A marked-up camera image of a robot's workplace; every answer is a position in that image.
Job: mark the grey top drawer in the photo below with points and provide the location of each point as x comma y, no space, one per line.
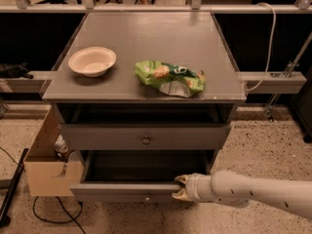
144,137

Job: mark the white paper bowl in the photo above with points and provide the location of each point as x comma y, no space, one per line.
92,62

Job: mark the metal can in box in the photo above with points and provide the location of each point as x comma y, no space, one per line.
61,148

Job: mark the tan wooden box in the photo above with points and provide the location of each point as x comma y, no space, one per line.
47,175

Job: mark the green chip bag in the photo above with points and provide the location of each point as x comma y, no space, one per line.
170,79

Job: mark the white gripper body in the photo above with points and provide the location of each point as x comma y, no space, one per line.
194,188

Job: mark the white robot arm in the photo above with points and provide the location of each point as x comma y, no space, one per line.
231,189

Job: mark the black bar on floor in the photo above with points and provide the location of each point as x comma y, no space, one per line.
10,186

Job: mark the black object on rail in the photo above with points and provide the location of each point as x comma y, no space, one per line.
14,70

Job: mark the grey drawer cabinet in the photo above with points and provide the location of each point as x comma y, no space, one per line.
119,97

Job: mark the grey drawer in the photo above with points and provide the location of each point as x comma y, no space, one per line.
138,176
144,137

